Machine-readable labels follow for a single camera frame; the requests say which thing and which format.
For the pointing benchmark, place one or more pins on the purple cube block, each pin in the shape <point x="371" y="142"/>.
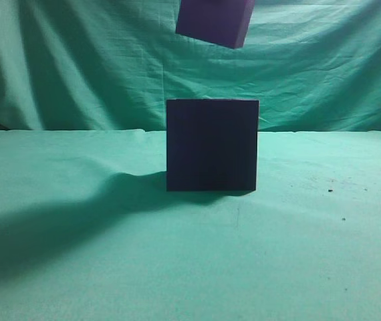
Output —
<point x="223" y="22"/>

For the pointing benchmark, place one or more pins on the green cloth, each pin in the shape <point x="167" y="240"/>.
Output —
<point x="88" y="230"/>

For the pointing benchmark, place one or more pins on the dark purple groove box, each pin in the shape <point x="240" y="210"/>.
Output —
<point x="211" y="144"/>

